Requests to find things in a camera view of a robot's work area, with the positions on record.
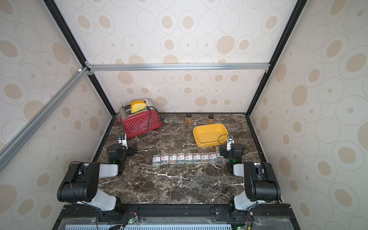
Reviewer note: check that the right cinnamon spice bottle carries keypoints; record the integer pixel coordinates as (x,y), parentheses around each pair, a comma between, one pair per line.
(210,119)

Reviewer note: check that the left cinnamon spice bottle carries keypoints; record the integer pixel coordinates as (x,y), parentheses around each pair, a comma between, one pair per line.
(188,119)

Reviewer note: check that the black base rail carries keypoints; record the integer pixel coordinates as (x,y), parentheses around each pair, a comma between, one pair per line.
(176,216)

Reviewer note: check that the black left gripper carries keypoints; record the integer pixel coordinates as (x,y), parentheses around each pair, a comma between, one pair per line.
(131,152)

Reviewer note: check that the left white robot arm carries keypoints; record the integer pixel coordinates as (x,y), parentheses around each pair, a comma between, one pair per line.
(80,184)

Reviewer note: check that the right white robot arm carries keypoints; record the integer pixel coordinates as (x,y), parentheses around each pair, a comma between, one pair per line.
(260,182)

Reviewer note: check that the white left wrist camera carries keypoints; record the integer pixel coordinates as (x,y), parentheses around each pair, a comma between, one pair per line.
(122,140)

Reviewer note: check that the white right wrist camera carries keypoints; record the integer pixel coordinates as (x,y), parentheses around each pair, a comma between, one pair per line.
(229,143)

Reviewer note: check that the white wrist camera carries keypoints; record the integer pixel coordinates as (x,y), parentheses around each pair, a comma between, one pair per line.
(229,143)
(122,140)

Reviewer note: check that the yellow plastic storage tray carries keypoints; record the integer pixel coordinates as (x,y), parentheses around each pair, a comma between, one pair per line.
(210,135)

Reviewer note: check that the red polka dot toaster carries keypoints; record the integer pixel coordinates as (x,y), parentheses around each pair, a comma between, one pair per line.
(141,122)

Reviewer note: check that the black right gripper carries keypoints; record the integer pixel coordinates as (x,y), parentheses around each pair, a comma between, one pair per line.
(225,151)

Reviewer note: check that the cinnamon spice bottle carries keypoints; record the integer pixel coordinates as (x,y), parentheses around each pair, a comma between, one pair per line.
(188,119)
(210,119)

